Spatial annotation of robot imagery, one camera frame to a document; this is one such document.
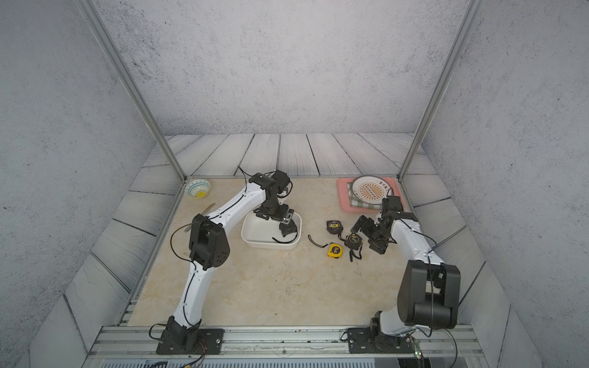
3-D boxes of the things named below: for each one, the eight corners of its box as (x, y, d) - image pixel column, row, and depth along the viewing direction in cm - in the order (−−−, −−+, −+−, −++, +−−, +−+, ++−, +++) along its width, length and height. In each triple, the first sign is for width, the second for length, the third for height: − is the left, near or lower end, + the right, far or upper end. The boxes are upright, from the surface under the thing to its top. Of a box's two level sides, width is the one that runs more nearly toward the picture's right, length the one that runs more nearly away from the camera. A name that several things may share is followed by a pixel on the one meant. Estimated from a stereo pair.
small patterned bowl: (184, 201, 114) (180, 195, 111) (191, 185, 121) (188, 179, 118) (206, 201, 114) (203, 195, 110) (212, 185, 121) (209, 179, 117)
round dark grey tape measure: (327, 241, 99) (327, 236, 96) (326, 225, 104) (326, 220, 102) (343, 241, 99) (344, 236, 96) (341, 225, 104) (342, 220, 102)
